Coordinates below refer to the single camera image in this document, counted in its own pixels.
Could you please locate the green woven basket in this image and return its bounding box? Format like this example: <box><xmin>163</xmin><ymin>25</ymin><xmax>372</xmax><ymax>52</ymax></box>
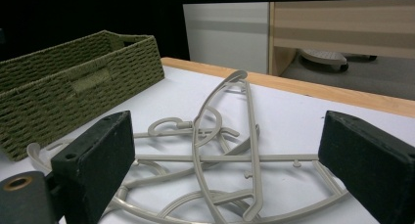
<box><xmin>0</xmin><ymin>29</ymin><xmax>165</xmax><ymax>162</ymax></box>

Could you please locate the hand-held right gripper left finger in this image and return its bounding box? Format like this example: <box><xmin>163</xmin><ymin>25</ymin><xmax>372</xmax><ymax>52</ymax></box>
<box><xmin>50</xmin><ymin>110</ymin><xmax>136</xmax><ymax>224</ymax></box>

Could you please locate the grey plastic clothes hanger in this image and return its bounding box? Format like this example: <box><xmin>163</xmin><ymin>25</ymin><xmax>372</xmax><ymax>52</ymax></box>
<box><xmin>26</xmin><ymin>124</ymin><xmax>261</xmax><ymax>191</ymax></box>
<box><xmin>107</xmin><ymin>154</ymin><xmax>350</xmax><ymax>224</ymax></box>
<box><xmin>147</xmin><ymin>69</ymin><xmax>264</xmax><ymax>224</ymax></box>

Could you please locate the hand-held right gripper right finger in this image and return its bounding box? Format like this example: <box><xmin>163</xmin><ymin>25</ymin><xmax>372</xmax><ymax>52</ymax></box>
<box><xmin>317</xmin><ymin>110</ymin><xmax>415</xmax><ymax>224</ymax></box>

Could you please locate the white cabinet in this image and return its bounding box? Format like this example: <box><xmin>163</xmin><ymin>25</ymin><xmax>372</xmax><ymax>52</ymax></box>
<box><xmin>180</xmin><ymin>0</ymin><xmax>270</xmax><ymax>75</ymax></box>

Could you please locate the grey rolling base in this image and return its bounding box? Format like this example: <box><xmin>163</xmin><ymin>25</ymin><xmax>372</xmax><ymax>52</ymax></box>
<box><xmin>299</xmin><ymin>47</ymin><xmax>379</xmax><ymax>72</ymax></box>

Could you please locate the light wooden desk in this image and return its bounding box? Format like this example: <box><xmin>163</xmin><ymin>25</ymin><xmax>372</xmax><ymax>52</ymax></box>
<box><xmin>267</xmin><ymin>0</ymin><xmax>415</xmax><ymax>76</ymax></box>

